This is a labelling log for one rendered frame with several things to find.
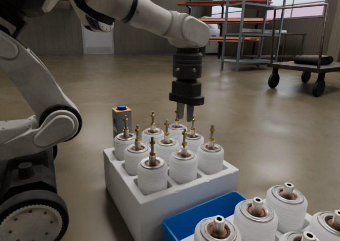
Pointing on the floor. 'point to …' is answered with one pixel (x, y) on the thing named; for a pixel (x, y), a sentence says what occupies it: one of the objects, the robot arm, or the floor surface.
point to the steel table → (270, 34)
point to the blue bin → (172, 226)
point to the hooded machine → (211, 49)
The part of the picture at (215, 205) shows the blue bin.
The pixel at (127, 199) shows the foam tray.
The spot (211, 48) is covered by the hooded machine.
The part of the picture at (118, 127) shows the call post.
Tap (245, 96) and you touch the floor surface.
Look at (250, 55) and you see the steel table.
